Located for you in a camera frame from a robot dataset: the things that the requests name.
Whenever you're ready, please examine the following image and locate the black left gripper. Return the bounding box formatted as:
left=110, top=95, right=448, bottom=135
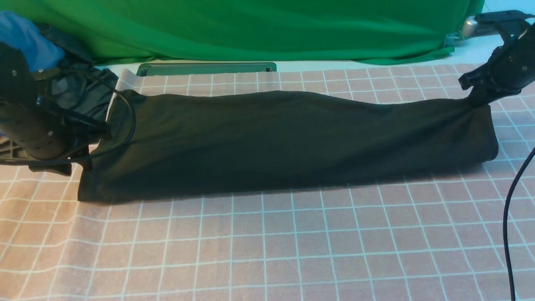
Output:
left=1, top=121, right=111, bottom=176

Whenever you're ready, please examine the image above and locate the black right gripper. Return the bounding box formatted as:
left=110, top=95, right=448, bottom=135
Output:
left=459, top=21, right=535, bottom=108

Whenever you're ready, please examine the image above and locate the dark gray long-sleeved shirt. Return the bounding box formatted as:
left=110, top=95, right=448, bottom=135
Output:
left=78, top=90, right=499, bottom=204

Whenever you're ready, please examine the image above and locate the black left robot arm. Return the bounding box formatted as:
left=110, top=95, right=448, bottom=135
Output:
left=0, top=43, right=112, bottom=176

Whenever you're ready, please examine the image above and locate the dark gray crumpled garment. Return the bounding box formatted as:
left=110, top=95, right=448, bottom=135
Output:
left=34, top=22, right=118, bottom=122

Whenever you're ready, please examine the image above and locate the metal binder clip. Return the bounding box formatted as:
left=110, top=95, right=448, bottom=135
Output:
left=443, top=32, right=464, bottom=48

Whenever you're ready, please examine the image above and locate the green plastic tray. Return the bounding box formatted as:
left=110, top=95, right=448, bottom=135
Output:
left=136, top=62, right=277, bottom=77

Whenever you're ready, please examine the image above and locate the blue garment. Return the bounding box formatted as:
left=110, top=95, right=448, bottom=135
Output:
left=0, top=11, right=65, bottom=72

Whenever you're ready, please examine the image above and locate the green backdrop cloth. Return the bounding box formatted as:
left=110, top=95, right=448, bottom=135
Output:
left=1, top=0, right=484, bottom=65

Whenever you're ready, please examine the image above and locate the pink grid-patterned tablecloth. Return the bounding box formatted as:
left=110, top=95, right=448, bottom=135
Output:
left=0, top=84, right=534, bottom=301

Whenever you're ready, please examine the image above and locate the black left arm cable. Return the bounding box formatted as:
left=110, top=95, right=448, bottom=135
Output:
left=0, top=69, right=137, bottom=166

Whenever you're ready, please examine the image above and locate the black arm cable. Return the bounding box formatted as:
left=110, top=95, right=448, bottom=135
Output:
left=0, top=69, right=137, bottom=166
left=502, top=146, right=535, bottom=301

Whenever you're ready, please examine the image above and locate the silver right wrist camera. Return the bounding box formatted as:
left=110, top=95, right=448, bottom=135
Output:
left=461, top=10, right=534, bottom=40

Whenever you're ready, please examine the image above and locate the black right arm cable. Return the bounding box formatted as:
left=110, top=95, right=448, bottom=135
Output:
left=502, top=146, right=535, bottom=301

